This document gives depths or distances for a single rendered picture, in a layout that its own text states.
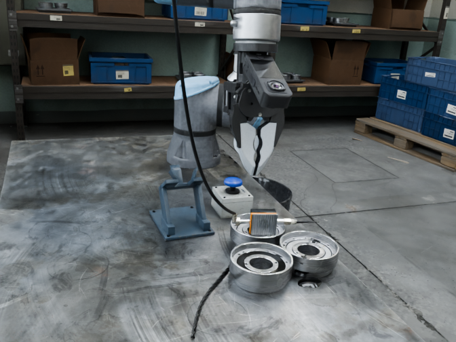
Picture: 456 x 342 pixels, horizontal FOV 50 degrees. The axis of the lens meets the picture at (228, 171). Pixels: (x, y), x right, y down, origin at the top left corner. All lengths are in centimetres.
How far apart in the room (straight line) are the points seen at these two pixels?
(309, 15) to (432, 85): 127
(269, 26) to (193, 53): 415
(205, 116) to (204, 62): 368
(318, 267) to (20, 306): 47
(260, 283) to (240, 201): 29
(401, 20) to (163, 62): 236
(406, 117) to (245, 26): 419
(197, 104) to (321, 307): 67
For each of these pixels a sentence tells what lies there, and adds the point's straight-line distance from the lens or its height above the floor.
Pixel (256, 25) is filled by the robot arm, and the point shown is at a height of 121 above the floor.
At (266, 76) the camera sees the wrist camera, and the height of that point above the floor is 114.
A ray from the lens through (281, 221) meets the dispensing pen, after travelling 92.
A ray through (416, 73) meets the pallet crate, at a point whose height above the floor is 66.
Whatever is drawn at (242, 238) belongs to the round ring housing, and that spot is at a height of 83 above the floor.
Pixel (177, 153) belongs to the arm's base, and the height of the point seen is 83.
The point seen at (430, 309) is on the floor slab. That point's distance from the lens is 240.
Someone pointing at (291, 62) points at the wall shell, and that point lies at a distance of 531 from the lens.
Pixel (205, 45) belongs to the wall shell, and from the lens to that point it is 493.
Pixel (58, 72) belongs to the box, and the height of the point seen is 55.
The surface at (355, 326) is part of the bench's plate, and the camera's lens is 78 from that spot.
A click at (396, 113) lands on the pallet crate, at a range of 498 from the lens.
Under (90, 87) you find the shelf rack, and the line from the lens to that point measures 418.
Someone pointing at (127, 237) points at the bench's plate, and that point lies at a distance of 96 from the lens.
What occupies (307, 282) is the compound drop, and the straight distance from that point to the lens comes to 85.
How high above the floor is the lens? 125
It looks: 20 degrees down
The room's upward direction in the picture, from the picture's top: 4 degrees clockwise
